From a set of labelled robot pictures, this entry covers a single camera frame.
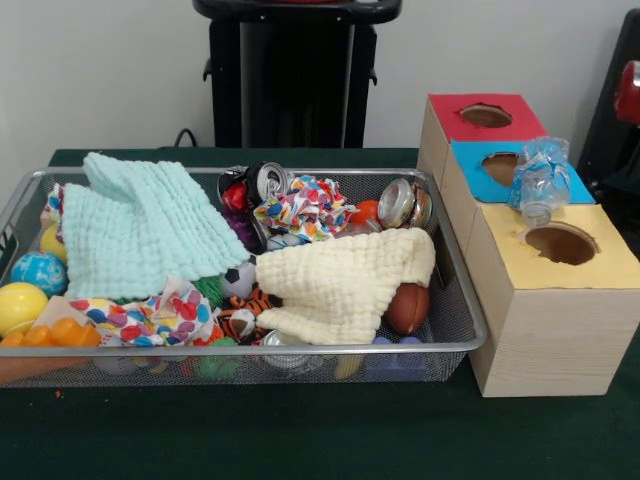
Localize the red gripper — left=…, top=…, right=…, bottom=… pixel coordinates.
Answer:
left=613, top=59, right=640, bottom=121

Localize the crushed clear plastic bottle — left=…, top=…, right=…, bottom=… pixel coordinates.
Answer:
left=507, top=135, right=571, bottom=229

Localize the cream waffle cloth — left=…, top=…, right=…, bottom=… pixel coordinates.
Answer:
left=254, top=227, right=437, bottom=346

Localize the mint green waffle cloth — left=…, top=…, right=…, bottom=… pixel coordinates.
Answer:
left=63, top=151, right=253, bottom=300

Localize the wooden box with three holes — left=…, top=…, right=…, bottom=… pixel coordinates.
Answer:
left=417, top=92, right=640, bottom=399

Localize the crushed silver can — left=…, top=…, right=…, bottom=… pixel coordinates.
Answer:
left=377, top=178, right=434, bottom=231

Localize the brown toy football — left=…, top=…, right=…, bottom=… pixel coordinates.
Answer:
left=384, top=283, right=432, bottom=335

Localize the crumpled colourful spotted cloth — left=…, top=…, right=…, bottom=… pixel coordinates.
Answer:
left=252, top=174, right=359, bottom=244

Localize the orange tiger plush toy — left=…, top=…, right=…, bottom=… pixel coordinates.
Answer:
left=219, top=284, right=284, bottom=346

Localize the dark green table cloth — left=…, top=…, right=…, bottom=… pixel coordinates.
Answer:
left=0, top=147, right=640, bottom=480

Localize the large colourful spotted cloth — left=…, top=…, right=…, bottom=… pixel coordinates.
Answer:
left=68, top=274, right=224, bottom=349

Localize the orange plastic toy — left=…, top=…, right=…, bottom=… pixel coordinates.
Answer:
left=0, top=318, right=101, bottom=347

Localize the blue globe ball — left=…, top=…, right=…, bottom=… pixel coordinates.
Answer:
left=11, top=251, right=70, bottom=297

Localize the yellow tennis ball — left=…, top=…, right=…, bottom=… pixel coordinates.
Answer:
left=0, top=282, right=50, bottom=337

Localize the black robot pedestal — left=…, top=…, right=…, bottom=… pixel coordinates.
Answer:
left=192, top=0, right=404, bottom=149

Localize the silver wire mesh bin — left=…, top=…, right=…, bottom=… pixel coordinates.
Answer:
left=0, top=167, right=490, bottom=389

